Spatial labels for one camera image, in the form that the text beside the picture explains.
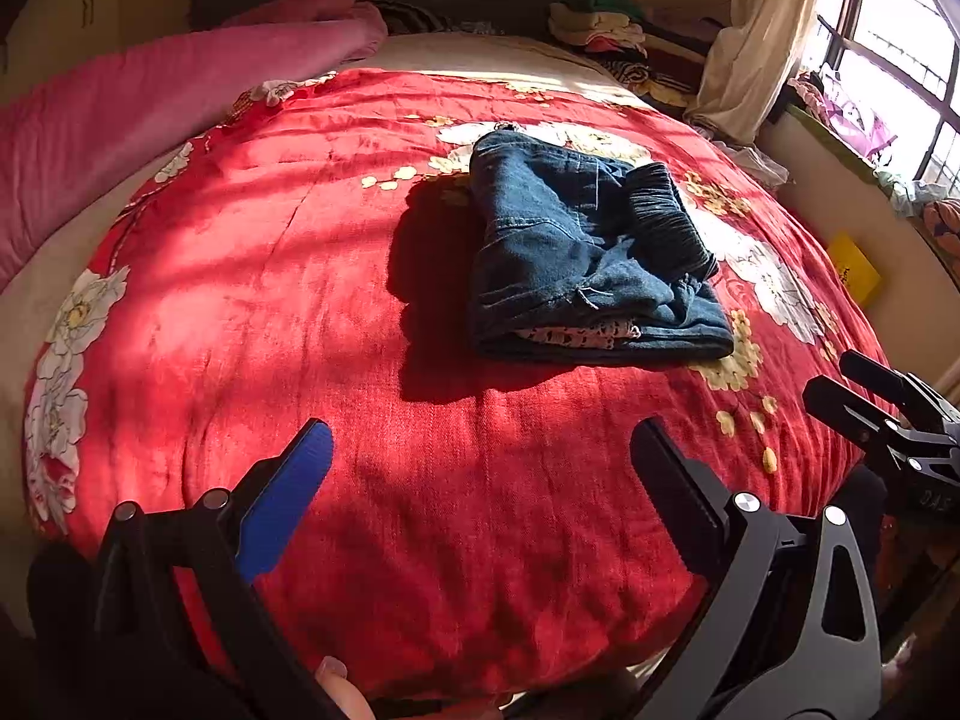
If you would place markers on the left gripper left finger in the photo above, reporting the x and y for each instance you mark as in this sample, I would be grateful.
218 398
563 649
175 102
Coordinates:
178 630

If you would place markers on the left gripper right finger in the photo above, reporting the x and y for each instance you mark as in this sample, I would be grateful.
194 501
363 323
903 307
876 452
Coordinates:
786 627

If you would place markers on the blue denim pants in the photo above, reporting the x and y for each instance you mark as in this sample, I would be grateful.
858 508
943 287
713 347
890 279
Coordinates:
589 258

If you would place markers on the left hand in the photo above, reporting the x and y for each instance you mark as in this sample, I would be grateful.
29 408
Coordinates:
333 678

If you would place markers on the yellow card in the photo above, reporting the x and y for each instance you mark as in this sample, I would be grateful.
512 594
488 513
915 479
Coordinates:
860 278

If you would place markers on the patterned orange cushion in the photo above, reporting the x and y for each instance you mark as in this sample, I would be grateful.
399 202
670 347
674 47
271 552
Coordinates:
941 224

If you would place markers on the purple garment at window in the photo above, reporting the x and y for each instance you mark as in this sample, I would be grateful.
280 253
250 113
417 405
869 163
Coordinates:
825 99

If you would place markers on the red floral blanket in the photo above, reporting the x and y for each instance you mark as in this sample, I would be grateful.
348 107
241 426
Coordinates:
481 530

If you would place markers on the window with metal bars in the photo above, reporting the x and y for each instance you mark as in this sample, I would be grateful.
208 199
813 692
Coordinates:
900 58

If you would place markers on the cream curtain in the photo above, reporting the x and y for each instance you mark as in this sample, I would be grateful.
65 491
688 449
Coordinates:
747 65

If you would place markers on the pile of folded clothes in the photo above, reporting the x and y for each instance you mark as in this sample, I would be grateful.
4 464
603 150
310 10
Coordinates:
659 54

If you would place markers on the beige wardrobe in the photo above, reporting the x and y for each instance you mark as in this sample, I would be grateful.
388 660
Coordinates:
51 36

